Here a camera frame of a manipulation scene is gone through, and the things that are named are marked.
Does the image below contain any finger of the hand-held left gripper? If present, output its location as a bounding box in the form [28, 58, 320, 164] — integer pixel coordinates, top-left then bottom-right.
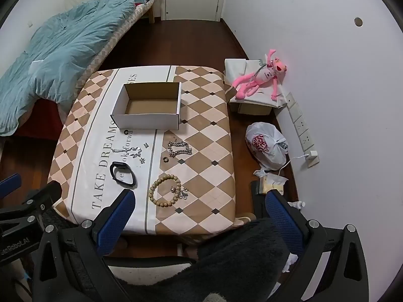
[19, 181, 62, 224]
[0, 174, 22, 199]

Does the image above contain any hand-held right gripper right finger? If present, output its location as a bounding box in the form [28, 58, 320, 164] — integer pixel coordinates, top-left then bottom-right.
[265, 191, 370, 293]

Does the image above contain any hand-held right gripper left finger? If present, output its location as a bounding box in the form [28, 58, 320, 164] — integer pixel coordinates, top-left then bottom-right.
[31, 189, 137, 290]

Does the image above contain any wooden bead bracelet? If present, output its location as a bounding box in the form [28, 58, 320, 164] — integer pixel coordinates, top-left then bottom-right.
[149, 176, 183, 208]

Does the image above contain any black fitness band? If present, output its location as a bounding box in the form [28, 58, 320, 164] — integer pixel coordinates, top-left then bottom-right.
[109, 162, 138, 188]

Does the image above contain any thin silver necklace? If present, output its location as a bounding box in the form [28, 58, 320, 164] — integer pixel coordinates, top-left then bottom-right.
[112, 145, 141, 162]

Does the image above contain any chunky silver chain bracelet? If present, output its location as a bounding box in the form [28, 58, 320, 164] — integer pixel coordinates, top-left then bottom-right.
[167, 140, 193, 158]

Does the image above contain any white cardboard box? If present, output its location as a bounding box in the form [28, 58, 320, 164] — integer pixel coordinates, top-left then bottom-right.
[110, 82, 183, 130]

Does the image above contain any yellow tissue pack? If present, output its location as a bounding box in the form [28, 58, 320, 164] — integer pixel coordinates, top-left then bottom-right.
[259, 176, 289, 196]

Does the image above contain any black bag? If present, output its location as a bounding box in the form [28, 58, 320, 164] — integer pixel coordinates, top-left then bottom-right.
[251, 181, 269, 218]

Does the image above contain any crumpled white tissue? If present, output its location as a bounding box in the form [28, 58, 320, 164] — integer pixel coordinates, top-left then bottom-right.
[282, 253, 298, 273]

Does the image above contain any dark fleece clothing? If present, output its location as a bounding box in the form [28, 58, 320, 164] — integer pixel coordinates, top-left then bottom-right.
[124, 217, 298, 302]

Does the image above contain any red cloth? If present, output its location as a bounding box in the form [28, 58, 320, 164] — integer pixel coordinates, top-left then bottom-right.
[13, 97, 65, 139]

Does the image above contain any white plastic bag red print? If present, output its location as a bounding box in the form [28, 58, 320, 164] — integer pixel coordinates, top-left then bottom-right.
[246, 122, 288, 171]

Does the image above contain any brown cardboard box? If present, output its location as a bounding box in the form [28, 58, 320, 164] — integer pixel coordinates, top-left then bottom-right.
[225, 83, 273, 116]

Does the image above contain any checkered tablecloth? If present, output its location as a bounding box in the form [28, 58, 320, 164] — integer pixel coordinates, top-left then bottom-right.
[47, 65, 237, 236]

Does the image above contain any light blue blanket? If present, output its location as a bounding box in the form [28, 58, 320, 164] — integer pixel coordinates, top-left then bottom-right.
[0, 0, 156, 136]

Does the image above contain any pink plush toy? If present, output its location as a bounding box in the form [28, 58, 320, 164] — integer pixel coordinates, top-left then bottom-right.
[232, 49, 288, 100]

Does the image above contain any white charger cable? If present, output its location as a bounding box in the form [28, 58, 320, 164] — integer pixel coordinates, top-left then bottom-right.
[277, 154, 311, 177]

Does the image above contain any white wall socket strip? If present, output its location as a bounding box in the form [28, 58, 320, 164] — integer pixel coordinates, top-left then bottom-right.
[285, 92, 315, 152]

